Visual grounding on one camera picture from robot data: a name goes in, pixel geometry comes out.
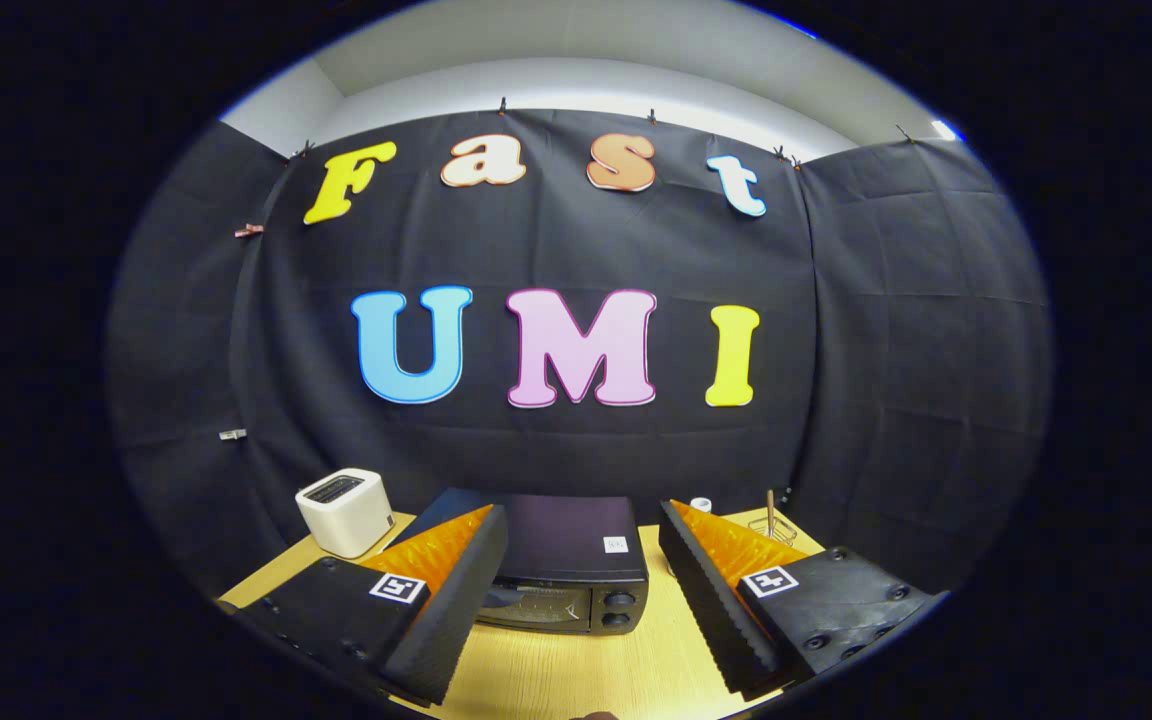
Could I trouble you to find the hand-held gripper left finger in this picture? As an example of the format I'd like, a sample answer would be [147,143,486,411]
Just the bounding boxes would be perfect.
[226,503,509,706]

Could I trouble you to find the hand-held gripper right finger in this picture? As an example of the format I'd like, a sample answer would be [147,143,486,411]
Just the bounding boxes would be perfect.
[658,498,947,701]

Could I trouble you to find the white pop-up toaster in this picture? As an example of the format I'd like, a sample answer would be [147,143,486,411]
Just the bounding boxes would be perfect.
[295,468,396,559]

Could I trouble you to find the black toaster oven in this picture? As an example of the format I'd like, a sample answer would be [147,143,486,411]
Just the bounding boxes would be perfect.
[391,488,650,636]

